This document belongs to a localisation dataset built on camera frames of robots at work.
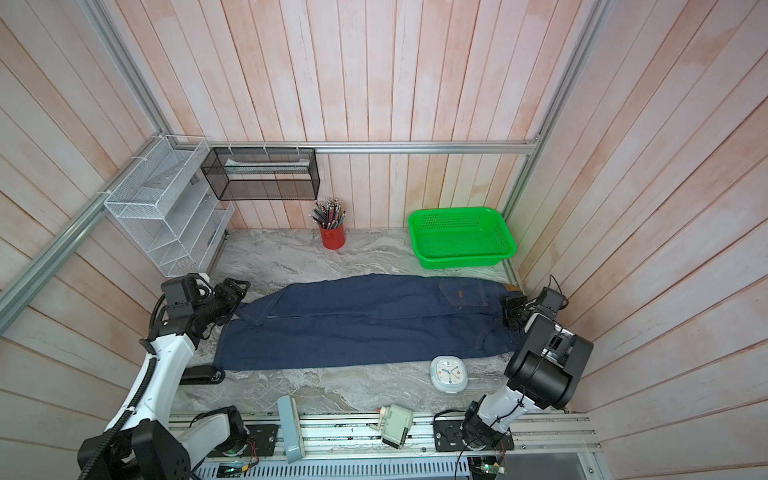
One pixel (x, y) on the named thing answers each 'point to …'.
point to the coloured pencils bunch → (329, 213)
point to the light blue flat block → (294, 438)
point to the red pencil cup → (334, 238)
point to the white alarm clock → (448, 373)
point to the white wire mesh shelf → (170, 210)
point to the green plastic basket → (460, 237)
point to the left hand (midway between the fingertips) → (247, 294)
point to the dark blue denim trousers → (369, 319)
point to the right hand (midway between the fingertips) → (501, 298)
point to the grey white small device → (394, 423)
